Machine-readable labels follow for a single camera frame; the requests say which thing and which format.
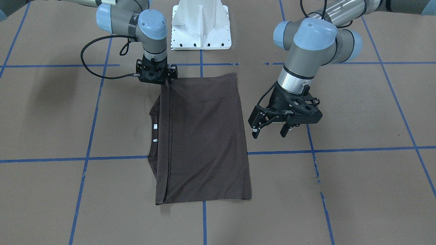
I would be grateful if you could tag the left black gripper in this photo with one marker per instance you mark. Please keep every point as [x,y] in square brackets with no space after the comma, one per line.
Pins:
[280,98]

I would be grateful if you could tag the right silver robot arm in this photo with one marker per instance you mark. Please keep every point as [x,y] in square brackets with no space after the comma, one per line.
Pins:
[135,21]

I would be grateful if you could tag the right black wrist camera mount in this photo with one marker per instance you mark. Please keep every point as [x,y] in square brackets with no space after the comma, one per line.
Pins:
[158,79]

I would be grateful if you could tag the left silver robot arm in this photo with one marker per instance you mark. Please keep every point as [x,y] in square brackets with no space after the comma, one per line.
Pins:
[318,39]

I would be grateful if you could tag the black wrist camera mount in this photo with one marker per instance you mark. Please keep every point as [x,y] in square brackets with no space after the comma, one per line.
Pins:
[158,79]
[305,109]

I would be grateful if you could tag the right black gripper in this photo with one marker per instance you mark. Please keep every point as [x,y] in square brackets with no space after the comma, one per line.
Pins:
[172,72]

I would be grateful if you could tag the brown paper table cover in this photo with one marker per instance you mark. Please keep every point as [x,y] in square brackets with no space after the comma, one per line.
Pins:
[73,146]

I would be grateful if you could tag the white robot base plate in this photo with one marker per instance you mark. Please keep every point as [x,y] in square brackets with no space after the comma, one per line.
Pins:
[200,25]

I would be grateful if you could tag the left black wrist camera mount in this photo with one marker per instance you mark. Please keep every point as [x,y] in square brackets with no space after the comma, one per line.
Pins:
[305,109]

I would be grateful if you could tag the dark brown t-shirt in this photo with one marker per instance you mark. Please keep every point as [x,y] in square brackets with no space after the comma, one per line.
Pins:
[199,150]

